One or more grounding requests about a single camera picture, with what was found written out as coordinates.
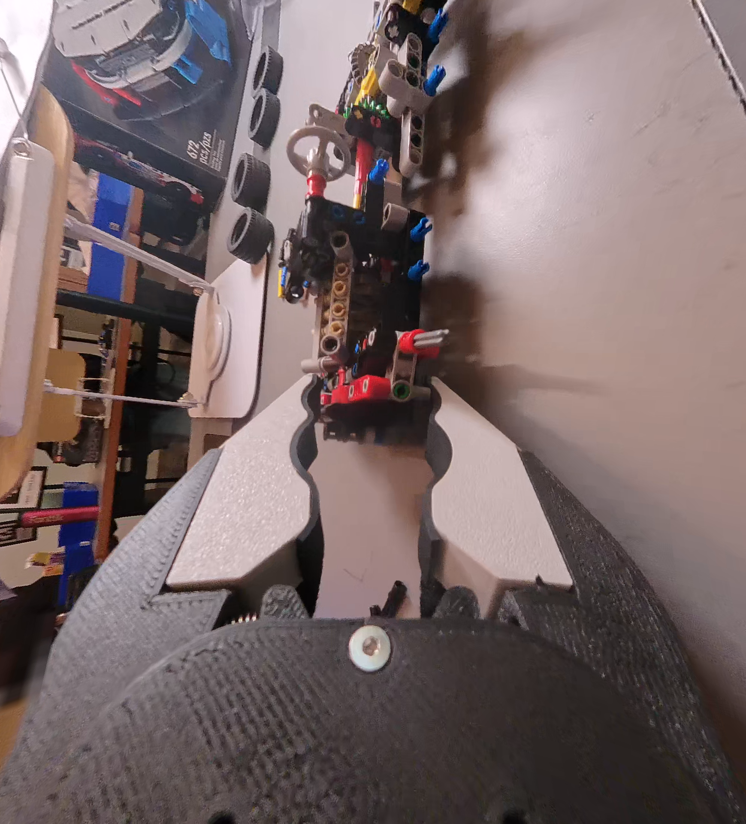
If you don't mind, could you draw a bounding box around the black lego tyre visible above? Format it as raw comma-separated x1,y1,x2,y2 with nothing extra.
228,207,275,265
248,88,281,149
254,45,284,97
230,153,272,213

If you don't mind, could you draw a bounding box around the small blue storage bin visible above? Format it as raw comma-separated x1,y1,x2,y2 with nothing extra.
60,483,100,580
86,174,145,297

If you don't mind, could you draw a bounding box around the lego race car box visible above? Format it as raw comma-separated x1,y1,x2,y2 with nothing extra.
43,0,282,213

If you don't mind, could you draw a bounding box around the small black lego pin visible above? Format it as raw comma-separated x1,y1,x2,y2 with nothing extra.
371,581,407,617

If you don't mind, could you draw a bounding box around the lego car chassis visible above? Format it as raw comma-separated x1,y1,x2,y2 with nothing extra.
279,0,451,445

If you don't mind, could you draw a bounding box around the white book stand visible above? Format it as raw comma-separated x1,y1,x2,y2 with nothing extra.
0,35,269,509

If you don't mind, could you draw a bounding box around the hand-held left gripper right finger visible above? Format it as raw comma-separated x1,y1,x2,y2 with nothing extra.
418,377,573,618

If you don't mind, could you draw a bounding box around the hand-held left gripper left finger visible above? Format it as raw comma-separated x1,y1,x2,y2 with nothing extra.
166,373,323,592

